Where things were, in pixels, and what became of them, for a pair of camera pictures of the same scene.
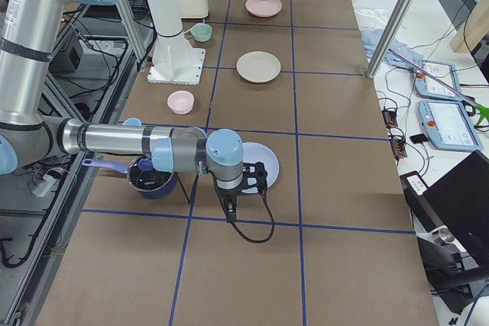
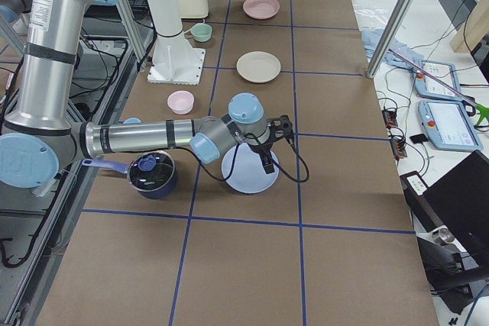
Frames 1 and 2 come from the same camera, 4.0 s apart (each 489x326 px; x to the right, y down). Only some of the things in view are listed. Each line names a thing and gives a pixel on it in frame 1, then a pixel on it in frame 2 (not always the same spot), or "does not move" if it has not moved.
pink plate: (263, 5) does not move
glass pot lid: (143, 176) does not move
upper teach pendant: (444, 72) does not move
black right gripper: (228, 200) → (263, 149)
